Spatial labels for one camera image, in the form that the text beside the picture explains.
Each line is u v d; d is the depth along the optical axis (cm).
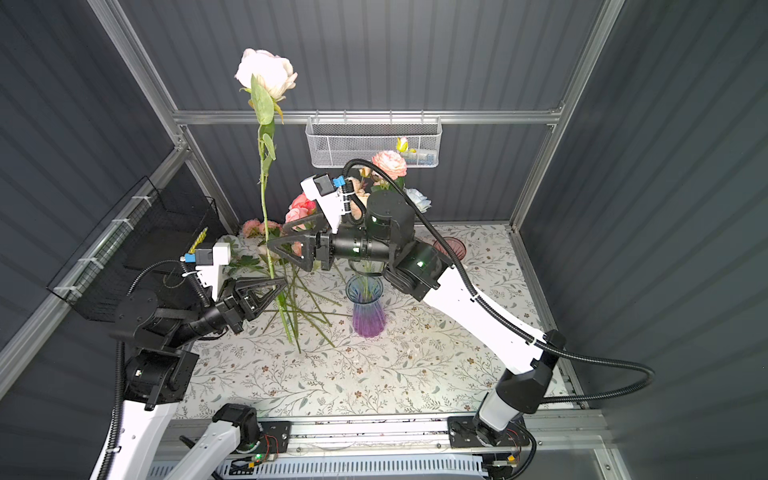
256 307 50
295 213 65
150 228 80
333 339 91
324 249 44
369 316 96
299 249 109
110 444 39
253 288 49
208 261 46
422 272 44
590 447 72
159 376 42
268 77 39
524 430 65
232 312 46
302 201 68
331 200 44
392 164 61
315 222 51
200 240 79
